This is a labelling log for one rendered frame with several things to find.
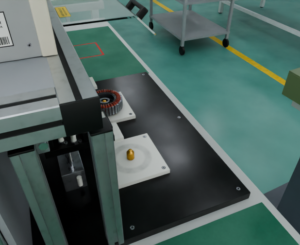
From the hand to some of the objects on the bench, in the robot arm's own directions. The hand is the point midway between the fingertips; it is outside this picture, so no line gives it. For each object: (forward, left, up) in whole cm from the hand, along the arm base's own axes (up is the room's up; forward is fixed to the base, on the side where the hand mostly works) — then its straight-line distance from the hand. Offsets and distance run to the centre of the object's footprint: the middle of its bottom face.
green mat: (+53, -55, -99) cm, 125 cm away
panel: (+57, +9, -94) cm, 111 cm away
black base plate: (+34, +10, -97) cm, 103 cm away
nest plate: (+32, -2, -95) cm, 100 cm away
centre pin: (+32, +22, -93) cm, 101 cm away
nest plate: (+32, +22, -94) cm, 102 cm away
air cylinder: (+47, +22, -94) cm, 107 cm away
